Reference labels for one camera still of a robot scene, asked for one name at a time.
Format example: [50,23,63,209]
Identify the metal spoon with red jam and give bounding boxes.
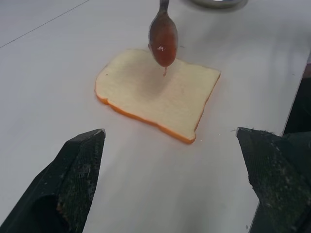
[147,0,179,77]

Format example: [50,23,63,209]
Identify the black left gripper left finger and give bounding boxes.
[0,128,106,233]

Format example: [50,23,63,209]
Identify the round metal bowl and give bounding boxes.
[190,0,246,9]

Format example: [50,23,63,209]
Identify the white bread slice orange crust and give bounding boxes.
[94,49,222,146]

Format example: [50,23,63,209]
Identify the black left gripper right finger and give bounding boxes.
[236,127,311,233]

